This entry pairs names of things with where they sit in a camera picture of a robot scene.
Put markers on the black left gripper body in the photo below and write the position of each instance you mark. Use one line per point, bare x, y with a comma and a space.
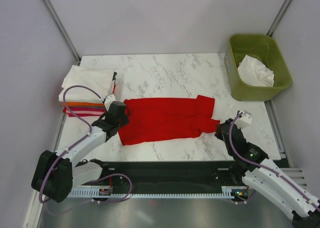
123, 121

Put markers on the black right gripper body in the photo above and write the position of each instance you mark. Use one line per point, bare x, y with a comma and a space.
218, 134

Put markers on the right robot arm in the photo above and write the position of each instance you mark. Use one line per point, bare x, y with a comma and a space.
255, 169

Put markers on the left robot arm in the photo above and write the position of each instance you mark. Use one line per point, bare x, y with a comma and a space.
57, 173

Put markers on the white folded t shirt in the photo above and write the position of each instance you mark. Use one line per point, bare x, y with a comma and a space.
91, 84

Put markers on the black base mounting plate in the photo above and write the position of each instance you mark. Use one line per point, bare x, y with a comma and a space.
168, 177

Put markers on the white crumpled t shirt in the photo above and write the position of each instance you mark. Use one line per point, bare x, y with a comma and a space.
254, 73

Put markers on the green plastic bin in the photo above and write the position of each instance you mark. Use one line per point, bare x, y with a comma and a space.
266, 50

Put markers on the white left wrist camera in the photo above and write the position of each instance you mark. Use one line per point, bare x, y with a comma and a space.
108, 100

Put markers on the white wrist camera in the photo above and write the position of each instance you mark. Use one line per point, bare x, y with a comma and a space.
108, 100
244, 120

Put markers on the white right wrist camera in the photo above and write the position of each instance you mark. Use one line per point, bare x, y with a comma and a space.
244, 120

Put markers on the white slotted cable duct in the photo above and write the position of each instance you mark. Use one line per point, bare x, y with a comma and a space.
96, 192

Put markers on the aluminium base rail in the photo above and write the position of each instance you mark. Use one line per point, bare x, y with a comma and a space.
296, 175

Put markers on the left aluminium frame post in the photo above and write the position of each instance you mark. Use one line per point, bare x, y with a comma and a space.
61, 29

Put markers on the aluminium frame post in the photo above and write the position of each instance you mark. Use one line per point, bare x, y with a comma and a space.
278, 18
61, 29

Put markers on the right aluminium frame post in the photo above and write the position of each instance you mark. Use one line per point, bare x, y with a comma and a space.
278, 18

